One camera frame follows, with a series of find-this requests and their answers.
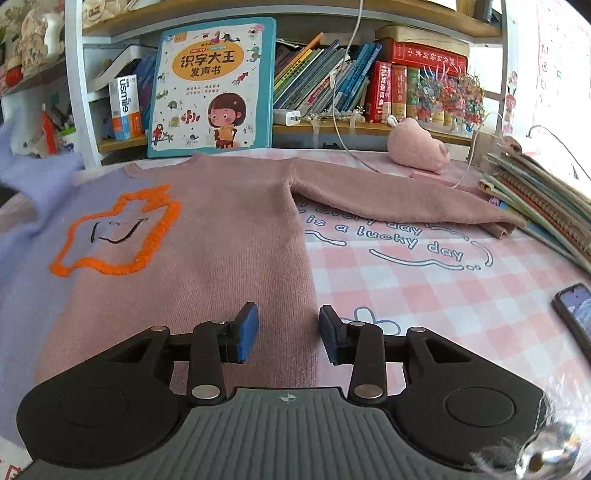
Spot pink and lilac sweater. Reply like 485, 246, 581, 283
0, 153, 528, 444

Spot black smartphone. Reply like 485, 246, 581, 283
552, 283, 591, 364

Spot stack of notebooks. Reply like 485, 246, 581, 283
478, 138, 590, 271

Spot pink plush toy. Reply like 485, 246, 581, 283
387, 118, 451, 174

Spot white and orange usmile box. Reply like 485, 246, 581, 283
108, 74, 143, 141

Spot colourful bead ornament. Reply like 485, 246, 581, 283
412, 67, 486, 135

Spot teal children's character book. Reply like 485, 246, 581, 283
147, 17, 276, 159

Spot red dictionary books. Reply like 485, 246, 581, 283
365, 37, 469, 123

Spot white charger adapter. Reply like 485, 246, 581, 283
273, 109, 301, 127

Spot row of leaning books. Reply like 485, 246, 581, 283
273, 34, 377, 118

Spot white bookshelf frame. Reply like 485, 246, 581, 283
65, 0, 507, 170

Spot white charging cable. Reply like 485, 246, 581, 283
329, 0, 505, 189

